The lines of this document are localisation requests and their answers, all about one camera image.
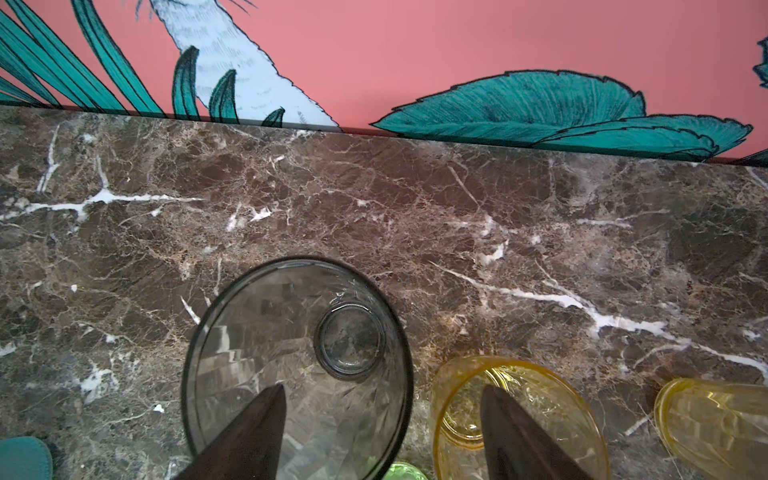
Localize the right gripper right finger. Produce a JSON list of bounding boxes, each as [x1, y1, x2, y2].
[[480, 385, 590, 480]]

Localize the orange yellow glass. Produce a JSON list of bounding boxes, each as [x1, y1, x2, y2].
[[431, 356, 611, 479]]

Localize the frosted teal glass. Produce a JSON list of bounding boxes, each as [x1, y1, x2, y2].
[[0, 436, 53, 480]]

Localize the dark brown glass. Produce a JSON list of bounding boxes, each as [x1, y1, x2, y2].
[[181, 257, 414, 479]]

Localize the tall yellow glass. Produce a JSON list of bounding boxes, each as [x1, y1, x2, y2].
[[654, 378, 767, 479]]

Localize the light green glass right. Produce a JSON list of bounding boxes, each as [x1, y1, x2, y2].
[[383, 461, 428, 480]]

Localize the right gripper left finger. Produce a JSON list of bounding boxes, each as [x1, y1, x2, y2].
[[178, 384, 287, 480]]

